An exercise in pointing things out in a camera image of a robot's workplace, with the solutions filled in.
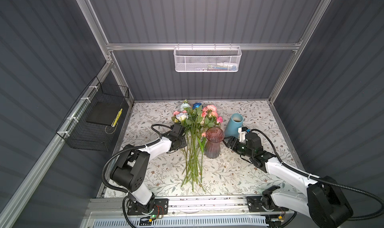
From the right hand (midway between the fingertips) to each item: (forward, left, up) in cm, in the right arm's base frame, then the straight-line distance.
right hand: (227, 141), depth 84 cm
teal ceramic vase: (+8, -4, +8) cm, 12 cm away
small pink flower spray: (+22, +1, -9) cm, 24 cm away
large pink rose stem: (+27, +10, -5) cm, 29 cm away
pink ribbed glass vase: (0, +8, +6) cm, 10 cm away
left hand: (+2, +25, -9) cm, 27 cm away
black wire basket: (0, +68, +17) cm, 71 cm away
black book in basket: (+6, +65, +18) cm, 68 cm away
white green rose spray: (+28, +25, -3) cm, 38 cm away
